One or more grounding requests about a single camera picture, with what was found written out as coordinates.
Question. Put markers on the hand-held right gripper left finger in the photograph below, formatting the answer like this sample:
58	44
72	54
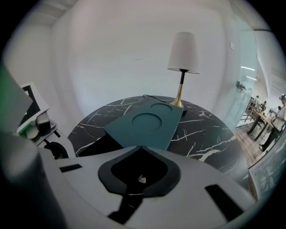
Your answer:
85	176

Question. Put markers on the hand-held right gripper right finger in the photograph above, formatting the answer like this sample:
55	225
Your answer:
201	183

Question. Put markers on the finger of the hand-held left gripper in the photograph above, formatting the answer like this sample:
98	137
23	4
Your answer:
67	143

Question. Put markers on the white shade gold table lamp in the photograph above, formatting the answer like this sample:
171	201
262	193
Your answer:
183	53

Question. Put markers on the dark teal tray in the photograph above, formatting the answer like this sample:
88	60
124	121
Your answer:
147	125

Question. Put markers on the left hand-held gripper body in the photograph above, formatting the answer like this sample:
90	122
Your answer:
36	98

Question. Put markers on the white wall plate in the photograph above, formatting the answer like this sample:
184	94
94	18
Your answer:
232	45

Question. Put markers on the round black marble table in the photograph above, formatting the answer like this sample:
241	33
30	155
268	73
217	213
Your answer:
201	134

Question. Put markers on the wooden office desk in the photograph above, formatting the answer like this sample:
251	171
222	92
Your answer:
261	118

